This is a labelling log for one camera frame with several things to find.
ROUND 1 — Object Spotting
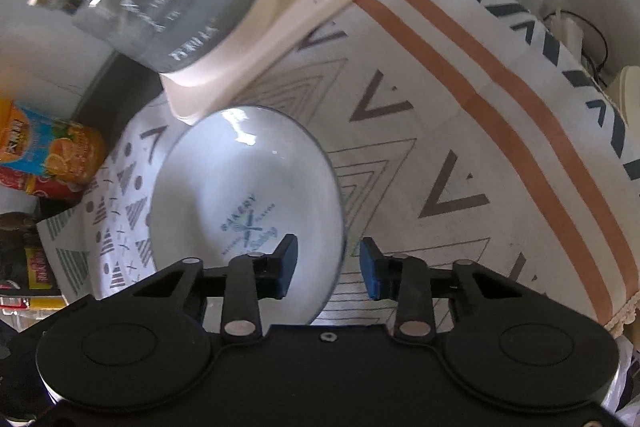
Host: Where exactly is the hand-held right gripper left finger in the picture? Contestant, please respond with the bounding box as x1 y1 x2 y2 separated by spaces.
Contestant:
132 233 300 339

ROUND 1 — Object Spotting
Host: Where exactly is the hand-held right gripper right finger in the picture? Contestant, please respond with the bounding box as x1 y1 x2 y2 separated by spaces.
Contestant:
359 237 547 339

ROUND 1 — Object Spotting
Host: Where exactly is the small white plate blue print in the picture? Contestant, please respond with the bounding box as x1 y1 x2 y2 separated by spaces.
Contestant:
148 105 346 326

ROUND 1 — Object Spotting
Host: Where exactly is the patterned fringed tablecloth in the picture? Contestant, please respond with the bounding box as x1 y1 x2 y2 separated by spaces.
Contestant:
36 0 640 339

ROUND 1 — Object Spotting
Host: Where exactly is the oil bottle yellow label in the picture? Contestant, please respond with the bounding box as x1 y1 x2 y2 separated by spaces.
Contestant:
0 211 63 295

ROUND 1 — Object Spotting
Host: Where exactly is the orange juice bottle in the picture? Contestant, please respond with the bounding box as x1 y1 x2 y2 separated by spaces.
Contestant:
0 99 109 188

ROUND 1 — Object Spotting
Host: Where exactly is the cream kettle base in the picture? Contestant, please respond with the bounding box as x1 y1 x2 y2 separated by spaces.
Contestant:
159 0 374 126

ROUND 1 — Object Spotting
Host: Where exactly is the white plastic bag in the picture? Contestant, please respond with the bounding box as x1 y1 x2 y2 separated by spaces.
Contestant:
602 326 640 415

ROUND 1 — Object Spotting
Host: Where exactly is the white power strip with cable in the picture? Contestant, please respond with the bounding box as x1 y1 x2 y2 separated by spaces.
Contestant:
552 9 610 78

